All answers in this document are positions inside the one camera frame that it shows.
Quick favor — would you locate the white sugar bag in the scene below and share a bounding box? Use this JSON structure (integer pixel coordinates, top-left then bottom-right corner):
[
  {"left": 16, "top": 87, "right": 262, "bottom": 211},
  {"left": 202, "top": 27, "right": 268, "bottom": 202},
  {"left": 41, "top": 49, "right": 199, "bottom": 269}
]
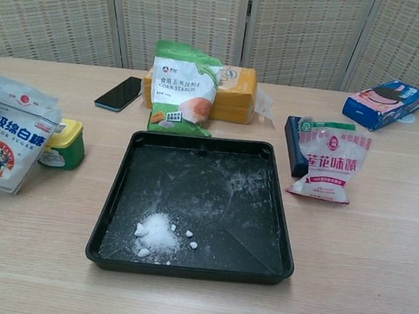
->
[{"left": 0, "top": 71, "right": 68, "bottom": 201}]

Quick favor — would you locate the yellow lid green container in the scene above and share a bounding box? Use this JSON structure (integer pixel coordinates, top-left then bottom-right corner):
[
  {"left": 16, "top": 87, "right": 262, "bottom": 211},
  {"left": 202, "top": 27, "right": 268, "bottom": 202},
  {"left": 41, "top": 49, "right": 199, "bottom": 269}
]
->
[{"left": 36, "top": 116, "right": 89, "bottom": 174}]

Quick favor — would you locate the black square plastic tray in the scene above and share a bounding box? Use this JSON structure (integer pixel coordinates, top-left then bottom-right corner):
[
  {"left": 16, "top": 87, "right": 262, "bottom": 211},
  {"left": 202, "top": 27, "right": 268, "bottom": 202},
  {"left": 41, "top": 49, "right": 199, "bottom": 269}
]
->
[{"left": 82, "top": 123, "right": 308, "bottom": 291}]

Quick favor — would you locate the pink-white seasoning bag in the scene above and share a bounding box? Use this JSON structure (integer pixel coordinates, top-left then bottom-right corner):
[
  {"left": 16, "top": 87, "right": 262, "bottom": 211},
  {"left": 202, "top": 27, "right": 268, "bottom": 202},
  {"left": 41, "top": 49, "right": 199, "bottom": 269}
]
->
[{"left": 283, "top": 114, "right": 376, "bottom": 209}]

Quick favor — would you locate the woven folding screen panel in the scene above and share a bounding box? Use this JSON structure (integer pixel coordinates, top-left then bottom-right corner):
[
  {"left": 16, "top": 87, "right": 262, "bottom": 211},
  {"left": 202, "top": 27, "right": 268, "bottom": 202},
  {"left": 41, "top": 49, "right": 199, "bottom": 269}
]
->
[
  {"left": 0, "top": 0, "right": 130, "bottom": 78},
  {"left": 98, "top": 0, "right": 251, "bottom": 82},
  {"left": 338, "top": 0, "right": 419, "bottom": 101},
  {"left": 239, "top": 0, "right": 377, "bottom": 95}
]

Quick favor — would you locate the black smartphone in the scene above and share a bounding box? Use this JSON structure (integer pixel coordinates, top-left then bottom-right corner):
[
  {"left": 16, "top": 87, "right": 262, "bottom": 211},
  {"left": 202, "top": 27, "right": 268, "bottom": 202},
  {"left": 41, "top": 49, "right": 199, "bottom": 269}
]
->
[{"left": 93, "top": 72, "right": 145, "bottom": 115}]

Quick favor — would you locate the green white corn starch bag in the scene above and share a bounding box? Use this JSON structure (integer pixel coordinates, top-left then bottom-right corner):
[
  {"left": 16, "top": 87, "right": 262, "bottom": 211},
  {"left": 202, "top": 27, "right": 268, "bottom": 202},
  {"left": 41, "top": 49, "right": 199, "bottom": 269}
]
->
[{"left": 145, "top": 38, "right": 228, "bottom": 139}]

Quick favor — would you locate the white sugar pile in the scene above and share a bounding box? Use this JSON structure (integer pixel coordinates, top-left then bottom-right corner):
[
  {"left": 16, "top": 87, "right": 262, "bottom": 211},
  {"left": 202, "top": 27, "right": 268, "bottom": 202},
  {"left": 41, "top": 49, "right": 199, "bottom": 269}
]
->
[{"left": 130, "top": 210, "right": 203, "bottom": 270}]

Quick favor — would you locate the yellow tissue pack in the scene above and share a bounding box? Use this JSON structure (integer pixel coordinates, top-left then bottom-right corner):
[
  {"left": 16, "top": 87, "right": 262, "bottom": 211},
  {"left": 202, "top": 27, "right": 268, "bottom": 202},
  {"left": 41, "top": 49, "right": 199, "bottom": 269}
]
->
[{"left": 138, "top": 56, "right": 280, "bottom": 129}]

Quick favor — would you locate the dark blue small box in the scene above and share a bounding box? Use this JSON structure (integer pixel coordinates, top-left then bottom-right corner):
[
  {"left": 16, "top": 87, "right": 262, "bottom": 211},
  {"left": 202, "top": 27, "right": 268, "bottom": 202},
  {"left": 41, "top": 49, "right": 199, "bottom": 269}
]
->
[{"left": 279, "top": 114, "right": 316, "bottom": 180}]

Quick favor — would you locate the blue cookie box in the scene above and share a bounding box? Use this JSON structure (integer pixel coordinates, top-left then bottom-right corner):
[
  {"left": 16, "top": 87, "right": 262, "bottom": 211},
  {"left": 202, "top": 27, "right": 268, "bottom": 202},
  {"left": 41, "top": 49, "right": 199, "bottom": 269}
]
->
[{"left": 339, "top": 75, "right": 419, "bottom": 137}]

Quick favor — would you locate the white round disc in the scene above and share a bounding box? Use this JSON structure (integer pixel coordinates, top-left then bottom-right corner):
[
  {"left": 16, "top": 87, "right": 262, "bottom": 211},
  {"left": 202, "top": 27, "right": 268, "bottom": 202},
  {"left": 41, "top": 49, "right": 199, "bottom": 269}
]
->
[{"left": 395, "top": 112, "right": 419, "bottom": 125}]

